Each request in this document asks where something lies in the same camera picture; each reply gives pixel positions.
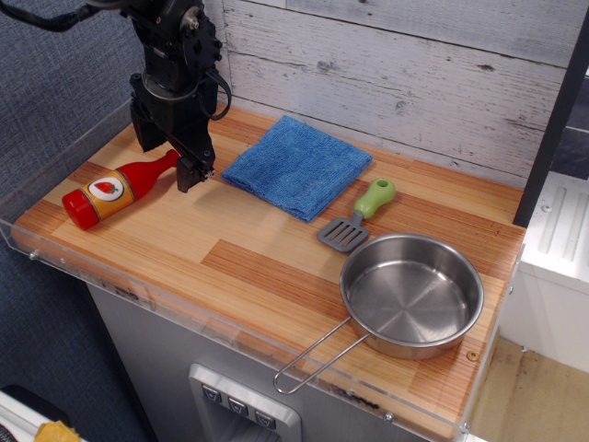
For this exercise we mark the red toy sauce bottle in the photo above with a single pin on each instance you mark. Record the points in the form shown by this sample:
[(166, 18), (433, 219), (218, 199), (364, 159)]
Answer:
[(103, 197)]

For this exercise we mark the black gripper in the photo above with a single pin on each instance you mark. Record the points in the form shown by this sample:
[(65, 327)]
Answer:
[(158, 117)]

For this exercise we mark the green handled grey spatula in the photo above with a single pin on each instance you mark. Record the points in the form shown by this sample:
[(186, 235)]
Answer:
[(345, 234)]

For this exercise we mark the dark support post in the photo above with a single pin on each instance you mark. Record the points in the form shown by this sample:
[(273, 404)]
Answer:
[(208, 51), (569, 89)]

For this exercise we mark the stainless steel pan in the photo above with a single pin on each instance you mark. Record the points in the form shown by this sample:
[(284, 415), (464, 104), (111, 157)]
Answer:
[(408, 296)]

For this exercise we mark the grey cabinet with dispenser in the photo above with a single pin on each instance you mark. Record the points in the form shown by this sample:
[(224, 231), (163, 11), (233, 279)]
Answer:
[(195, 386)]

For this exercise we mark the blue folded cloth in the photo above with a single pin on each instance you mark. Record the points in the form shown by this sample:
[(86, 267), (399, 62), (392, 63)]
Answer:
[(297, 168)]

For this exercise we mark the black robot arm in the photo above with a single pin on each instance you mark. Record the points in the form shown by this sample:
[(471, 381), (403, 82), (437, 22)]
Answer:
[(169, 32)]

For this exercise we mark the dark right support post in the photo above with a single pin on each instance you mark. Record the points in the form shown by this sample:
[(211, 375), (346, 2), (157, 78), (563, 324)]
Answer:
[(569, 89)]

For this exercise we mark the clear acrylic table guard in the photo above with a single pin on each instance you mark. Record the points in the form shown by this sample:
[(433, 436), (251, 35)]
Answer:
[(223, 261)]

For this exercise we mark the white ribbed side counter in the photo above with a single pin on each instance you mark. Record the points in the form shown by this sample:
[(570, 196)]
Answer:
[(546, 308)]

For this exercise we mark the dark left support post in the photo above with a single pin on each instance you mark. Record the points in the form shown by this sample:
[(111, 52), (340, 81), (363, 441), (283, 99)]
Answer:
[(208, 51)]

